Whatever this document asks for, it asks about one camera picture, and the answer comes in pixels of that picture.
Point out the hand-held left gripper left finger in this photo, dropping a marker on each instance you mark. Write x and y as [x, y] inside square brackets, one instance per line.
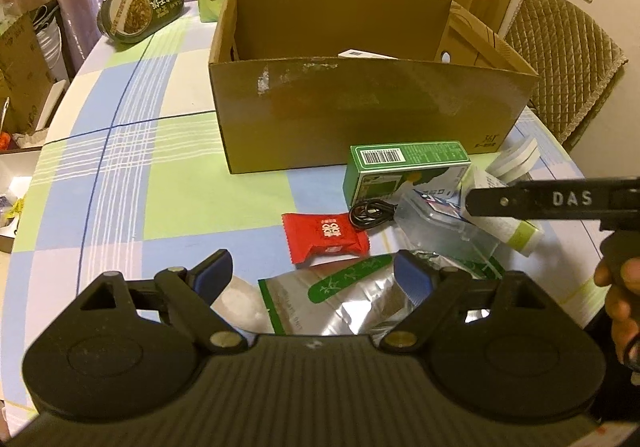
[212, 277]

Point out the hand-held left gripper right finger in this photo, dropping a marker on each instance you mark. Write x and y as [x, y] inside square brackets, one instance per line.
[412, 274]

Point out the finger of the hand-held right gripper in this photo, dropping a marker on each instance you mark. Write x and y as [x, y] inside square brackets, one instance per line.
[530, 199]

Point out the white tube green band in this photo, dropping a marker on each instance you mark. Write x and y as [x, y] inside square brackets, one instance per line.
[515, 229]

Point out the white tape roll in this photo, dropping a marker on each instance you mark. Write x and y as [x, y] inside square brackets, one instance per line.
[515, 159]

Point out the clear packet blue white print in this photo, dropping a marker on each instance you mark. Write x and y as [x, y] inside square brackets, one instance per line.
[440, 232]

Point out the silver foil bag green label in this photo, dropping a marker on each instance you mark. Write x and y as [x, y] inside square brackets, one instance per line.
[350, 297]

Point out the green medicine box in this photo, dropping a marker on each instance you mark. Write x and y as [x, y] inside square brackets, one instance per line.
[400, 162]

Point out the large cardboard box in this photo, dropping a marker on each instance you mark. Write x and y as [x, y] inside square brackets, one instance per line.
[350, 117]

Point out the desktop with checked cloth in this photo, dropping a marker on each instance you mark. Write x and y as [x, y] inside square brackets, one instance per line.
[150, 167]

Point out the person's right hand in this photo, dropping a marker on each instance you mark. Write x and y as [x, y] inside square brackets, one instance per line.
[625, 317]

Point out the red snack packet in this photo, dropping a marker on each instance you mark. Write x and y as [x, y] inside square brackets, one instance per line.
[325, 237]

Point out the chair with quilted cover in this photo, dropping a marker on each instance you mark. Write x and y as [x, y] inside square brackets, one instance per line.
[560, 57]

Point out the low open box with clutter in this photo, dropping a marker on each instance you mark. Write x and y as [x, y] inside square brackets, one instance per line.
[15, 197]

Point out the small white box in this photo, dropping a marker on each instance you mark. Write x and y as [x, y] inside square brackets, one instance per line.
[367, 55]

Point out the oval green food bowl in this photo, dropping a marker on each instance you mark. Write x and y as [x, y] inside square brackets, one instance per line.
[140, 9]

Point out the brown cardboard carton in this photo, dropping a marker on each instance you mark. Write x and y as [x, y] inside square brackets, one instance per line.
[20, 72]

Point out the stack of white bowls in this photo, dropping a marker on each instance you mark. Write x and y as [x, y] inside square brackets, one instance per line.
[50, 47]

